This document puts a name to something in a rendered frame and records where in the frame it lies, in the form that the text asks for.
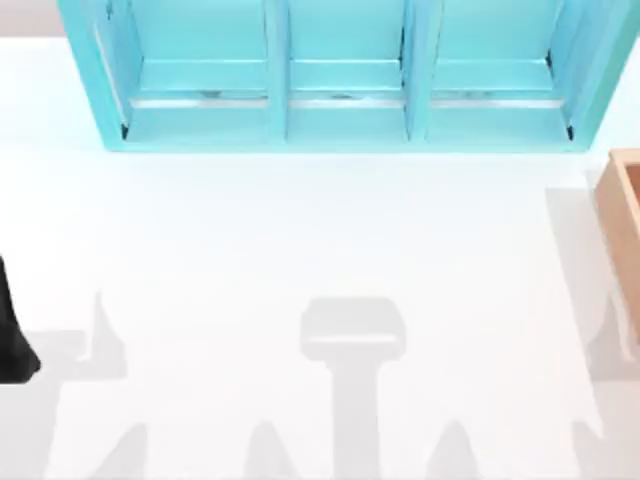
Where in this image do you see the light blue rack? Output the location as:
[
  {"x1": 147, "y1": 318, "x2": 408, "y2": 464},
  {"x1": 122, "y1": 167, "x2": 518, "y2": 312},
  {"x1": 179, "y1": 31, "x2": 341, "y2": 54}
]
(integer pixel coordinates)
[{"x1": 55, "y1": 0, "x2": 640, "y2": 155}]

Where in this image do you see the salmon-coloured shallow box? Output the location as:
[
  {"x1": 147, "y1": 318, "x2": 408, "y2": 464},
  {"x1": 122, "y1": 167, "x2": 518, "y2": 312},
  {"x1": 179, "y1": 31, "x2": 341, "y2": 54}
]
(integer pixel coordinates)
[{"x1": 593, "y1": 148, "x2": 640, "y2": 346}]

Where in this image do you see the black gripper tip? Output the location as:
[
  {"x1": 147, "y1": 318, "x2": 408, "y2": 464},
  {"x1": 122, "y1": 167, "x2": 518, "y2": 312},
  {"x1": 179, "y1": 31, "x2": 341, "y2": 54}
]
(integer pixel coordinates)
[{"x1": 0, "y1": 255, "x2": 42, "y2": 386}]

